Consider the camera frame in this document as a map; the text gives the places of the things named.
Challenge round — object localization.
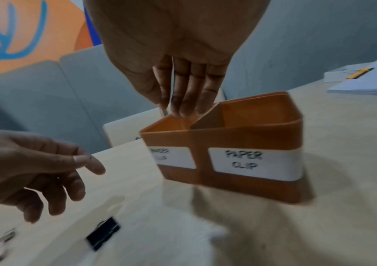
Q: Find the white box with yellow item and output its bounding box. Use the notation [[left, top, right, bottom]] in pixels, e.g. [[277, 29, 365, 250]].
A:
[[323, 65, 375, 83]]

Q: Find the black binder clip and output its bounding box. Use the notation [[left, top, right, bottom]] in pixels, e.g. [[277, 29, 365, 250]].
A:
[[85, 216, 121, 252]]

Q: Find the white paper sheet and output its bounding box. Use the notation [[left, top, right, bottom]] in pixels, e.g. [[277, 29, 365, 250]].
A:
[[132, 211, 230, 266]]

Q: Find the orange two-compartment organizer box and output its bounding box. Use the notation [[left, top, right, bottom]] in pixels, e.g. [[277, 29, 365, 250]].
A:
[[139, 91, 315, 204]]

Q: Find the person's right hand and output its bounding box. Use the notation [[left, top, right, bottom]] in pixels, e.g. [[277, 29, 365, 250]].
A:
[[82, 0, 272, 118]]

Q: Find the grey sofa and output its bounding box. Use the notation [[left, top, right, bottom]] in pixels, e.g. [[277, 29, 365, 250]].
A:
[[0, 44, 163, 134]]

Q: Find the stack of white paper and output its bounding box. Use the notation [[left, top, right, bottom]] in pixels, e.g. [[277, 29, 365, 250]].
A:
[[327, 49, 377, 97]]

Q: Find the person's left hand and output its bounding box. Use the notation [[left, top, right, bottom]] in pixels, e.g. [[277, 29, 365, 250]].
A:
[[0, 128, 107, 224]]

